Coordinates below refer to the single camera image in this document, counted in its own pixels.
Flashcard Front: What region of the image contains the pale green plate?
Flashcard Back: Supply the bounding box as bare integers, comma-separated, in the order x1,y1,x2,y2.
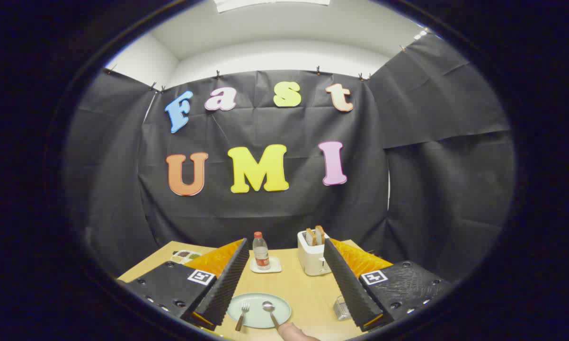
226,293,292,329

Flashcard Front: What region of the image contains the fork with wooden handle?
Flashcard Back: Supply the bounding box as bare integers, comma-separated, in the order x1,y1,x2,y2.
235,302,250,332

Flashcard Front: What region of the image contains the spoon with wooden handle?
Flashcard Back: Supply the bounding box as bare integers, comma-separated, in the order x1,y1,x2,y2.
262,301,280,330

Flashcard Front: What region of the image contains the ceiling light panel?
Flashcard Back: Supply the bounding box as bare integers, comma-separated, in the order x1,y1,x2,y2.
213,0,331,13

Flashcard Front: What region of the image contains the metal wire basket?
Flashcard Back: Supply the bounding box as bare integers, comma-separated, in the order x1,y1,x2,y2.
333,296,352,321

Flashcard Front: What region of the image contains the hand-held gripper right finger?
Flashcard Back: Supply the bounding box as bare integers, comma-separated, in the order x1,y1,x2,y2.
323,238,454,332

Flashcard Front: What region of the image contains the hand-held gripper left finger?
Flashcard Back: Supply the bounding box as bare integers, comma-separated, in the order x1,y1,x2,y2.
116,238,250,331

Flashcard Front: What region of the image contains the white square coaster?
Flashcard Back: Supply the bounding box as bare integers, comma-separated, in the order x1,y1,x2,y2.
249,256,282,274

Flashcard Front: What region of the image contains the black backdrop cloth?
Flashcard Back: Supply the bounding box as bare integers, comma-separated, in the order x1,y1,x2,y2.
64,33,517,285

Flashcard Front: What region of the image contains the white toaster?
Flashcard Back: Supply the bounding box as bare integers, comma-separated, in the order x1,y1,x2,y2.
297,230,332,277

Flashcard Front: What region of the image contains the clear plastic water bottle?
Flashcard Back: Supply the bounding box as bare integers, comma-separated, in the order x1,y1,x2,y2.
253,231,271,271

